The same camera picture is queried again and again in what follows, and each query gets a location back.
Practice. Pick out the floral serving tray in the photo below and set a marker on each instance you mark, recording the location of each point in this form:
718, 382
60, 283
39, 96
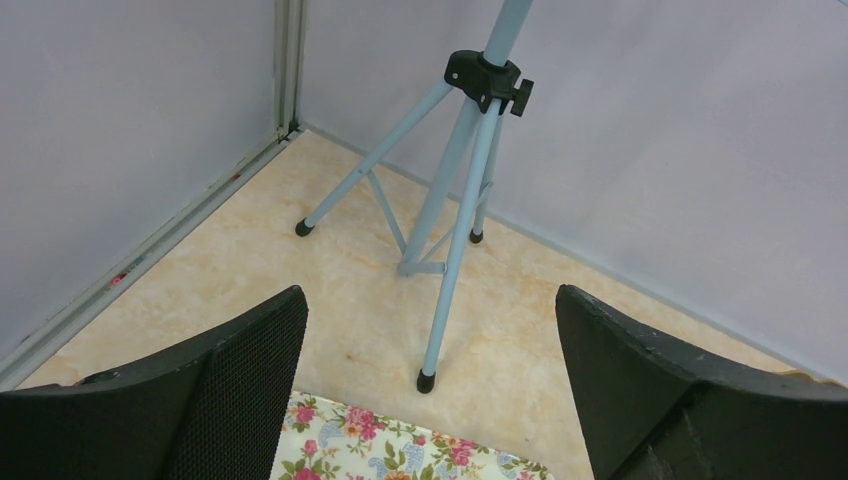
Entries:
325, 439

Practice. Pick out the light blue music stand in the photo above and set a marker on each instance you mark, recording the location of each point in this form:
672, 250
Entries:
492, 86

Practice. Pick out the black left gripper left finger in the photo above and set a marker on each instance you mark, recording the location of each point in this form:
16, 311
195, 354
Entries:
209, 407

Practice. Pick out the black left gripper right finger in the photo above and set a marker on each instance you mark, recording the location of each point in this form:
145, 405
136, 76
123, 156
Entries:
652, 406

